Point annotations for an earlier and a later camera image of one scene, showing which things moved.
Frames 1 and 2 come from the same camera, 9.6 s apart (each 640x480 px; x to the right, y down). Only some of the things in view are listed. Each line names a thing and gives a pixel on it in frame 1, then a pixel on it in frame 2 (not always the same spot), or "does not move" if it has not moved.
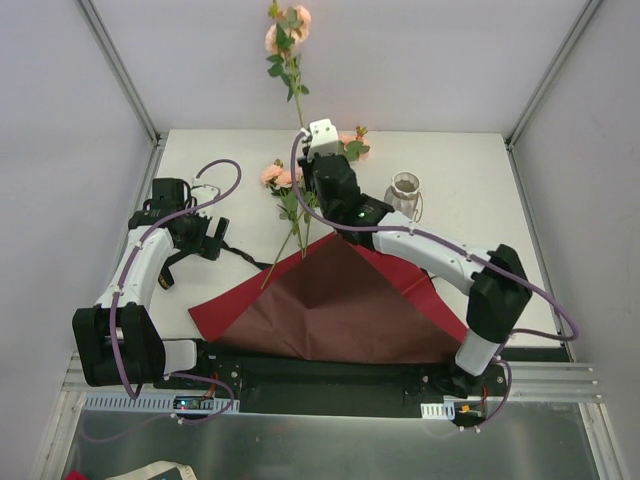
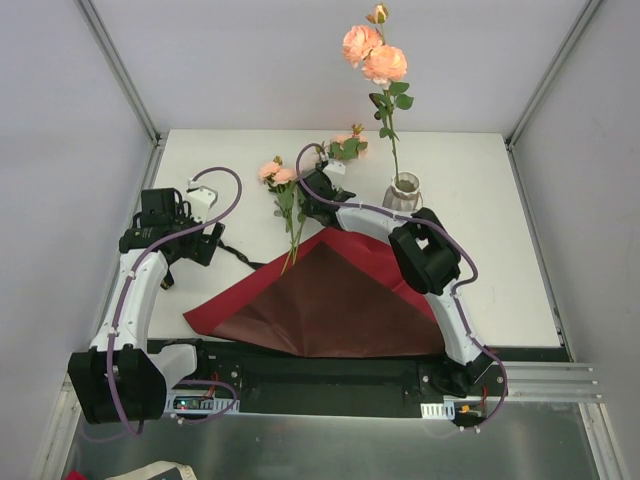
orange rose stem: [291, 24] → [365, 46]
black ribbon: [166, 277] does not move
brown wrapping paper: [335, 303] does not move
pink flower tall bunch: [355, 146] does not move
